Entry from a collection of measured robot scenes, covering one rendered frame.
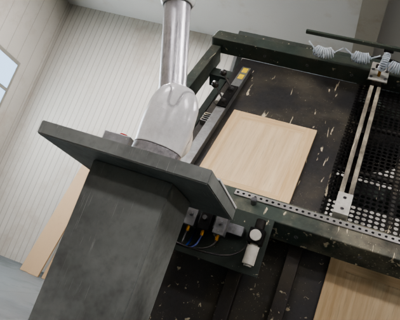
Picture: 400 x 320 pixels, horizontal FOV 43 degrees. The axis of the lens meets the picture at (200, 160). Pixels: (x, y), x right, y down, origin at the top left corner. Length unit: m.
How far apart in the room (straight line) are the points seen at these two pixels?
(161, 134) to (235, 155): 0.92
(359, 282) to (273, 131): 0.82
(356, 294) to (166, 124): 1.18
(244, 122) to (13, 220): 4.16
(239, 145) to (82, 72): 4.30
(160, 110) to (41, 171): 4.79
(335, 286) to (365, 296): 0.12
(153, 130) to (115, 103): 4.67
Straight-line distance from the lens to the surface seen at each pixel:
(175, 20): 1.88
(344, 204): 2.14
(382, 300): 2.28
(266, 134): 2.49
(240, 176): 2.25
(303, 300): 2.28
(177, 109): 1.51
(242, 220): 2.05
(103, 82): 6.33
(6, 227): 6.28
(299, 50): 3.04
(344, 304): 2.26
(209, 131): 2.45
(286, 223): 2.04
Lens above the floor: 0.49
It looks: 13 degrees up
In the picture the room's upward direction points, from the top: 20 degrees clockwise
